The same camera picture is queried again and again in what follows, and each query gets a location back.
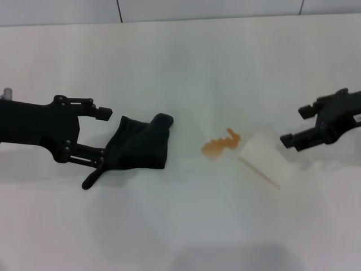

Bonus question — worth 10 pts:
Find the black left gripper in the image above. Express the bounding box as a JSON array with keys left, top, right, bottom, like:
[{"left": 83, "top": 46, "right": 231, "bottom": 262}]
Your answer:
[{"left": 0, "top": 95, "right": 113, "bottom": 168}]

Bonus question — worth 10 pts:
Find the orange-brown liquid stain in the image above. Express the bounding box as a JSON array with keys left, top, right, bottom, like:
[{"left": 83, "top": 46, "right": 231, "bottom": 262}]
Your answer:
[{"left": 201, "top": 128, "right": 242, "bottom": 163}]

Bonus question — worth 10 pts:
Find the white paper cup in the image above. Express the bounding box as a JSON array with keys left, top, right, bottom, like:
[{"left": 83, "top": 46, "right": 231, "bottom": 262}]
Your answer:
[{"left": 238, "top": 126, "right": 283, "bottom": 190}]

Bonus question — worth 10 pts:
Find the dark rag with strap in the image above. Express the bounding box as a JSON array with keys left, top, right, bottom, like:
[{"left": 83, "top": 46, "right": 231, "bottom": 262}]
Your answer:
[{"left": 81, "top": 112, "right": 174, "bottom": 190}]

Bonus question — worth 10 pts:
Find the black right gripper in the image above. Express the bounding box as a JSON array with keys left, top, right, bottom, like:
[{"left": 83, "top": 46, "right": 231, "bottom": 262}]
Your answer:
[{"left": 279, "top": 88, "right": 361, "bottom": 152}]

